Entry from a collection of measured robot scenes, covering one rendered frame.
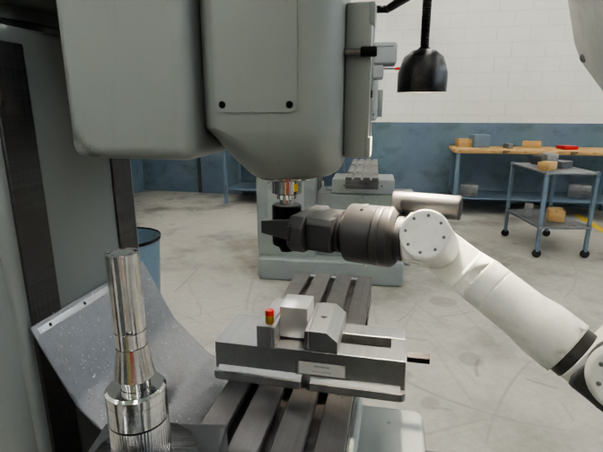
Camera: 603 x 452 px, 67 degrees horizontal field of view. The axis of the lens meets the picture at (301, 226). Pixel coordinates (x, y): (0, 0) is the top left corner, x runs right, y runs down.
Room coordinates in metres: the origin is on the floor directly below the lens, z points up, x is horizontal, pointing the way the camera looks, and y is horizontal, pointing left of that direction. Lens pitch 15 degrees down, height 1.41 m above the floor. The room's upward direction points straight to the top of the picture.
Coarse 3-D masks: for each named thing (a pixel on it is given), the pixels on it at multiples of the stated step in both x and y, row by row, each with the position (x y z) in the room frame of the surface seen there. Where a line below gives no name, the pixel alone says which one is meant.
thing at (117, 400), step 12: (156, 372) 0.34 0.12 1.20; (156, 384) 0.32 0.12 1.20; (108, 396) 0.30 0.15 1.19; (120, 396) 0.30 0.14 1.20; (132, 396) 0.30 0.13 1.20; (144, 396) 0.30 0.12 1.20; (156, 396) 0.31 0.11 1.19; (120, 408) 0.30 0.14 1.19; (132, 408) 0.30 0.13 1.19; (144, 408) 0.30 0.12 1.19
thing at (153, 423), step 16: (112, 416) 0.30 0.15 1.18; (128, 416) 0.30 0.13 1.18; (144, 416) 0.30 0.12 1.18; (160, 416) 0.31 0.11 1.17; (112, 432) 0.30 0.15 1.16; (128, 432) 0.30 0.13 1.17; (144, 432) 0.30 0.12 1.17; (160, 432) 0.31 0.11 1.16; (112, 448) 0.30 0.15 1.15; (128, 448) 0.30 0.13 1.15; (144, 448) 0.30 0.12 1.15; (160, 448) 0.31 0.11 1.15
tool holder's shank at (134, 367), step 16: (112, 256) 0.31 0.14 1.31; (128, 256) 0.31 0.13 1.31; (112, 272) 0.31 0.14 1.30; (128, 272) 0.31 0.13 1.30; (112, 288) 0.31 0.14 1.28; (128, 288) 0.31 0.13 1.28; (112, 304) 0.31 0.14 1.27; (128, 304) 0.31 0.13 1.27; (112, 320) 0.31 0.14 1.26; (128, 320) 0.31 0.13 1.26; (144, 320) 0.32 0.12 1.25; (128, 336) 0.31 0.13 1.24; (144, 336) 0.32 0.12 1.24; (128, 352) 0.31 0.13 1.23; (144, 352) 0.31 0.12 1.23; (128, 368) 0.31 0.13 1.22; (144, 368) 0.31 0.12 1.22; (128, 384) 0.30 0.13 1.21; (144, 384) 0.31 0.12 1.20
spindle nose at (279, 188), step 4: (272, 184) 0.70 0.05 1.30; (276, 184) 0.69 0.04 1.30; (280, 184) 0.69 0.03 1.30; (284, 184) 0.68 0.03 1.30; (288, 184) 0.68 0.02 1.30; (292, 184) 0.69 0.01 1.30; (300, 184) 0.70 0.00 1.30; (272, 188) 0.70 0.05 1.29; (276, 188) 0.69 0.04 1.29; (280, 188) 0.69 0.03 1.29; (284, 188) 0.68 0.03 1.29; (288, 188) 0.68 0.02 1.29; (292, 188) 0.69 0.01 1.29; (300, 188) 0.70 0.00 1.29; (272, 192) 0.70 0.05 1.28; (276, 192) 0.69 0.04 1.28; (280, 192) 0.69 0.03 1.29; (284, 192) 0.68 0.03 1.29; (288, 192) 0.69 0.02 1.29; (292, 192) 0.69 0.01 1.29; (296, 192) 0.69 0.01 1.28; (300, 192) 0.70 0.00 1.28
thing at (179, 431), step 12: (108, 432) 0.37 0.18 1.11; (180, 432) 0.35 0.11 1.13; (192, 432) 0.37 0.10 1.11; (204, 432) 0.37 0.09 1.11; (216, 432) 0.37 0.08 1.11; (96, 444) 0.35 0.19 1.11; (108, 444) 0.33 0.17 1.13; (180, 444) 0.33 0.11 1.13; (192, 444) 0.33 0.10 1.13; (204, 444) 0.35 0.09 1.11; (216, 444) 0.35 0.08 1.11
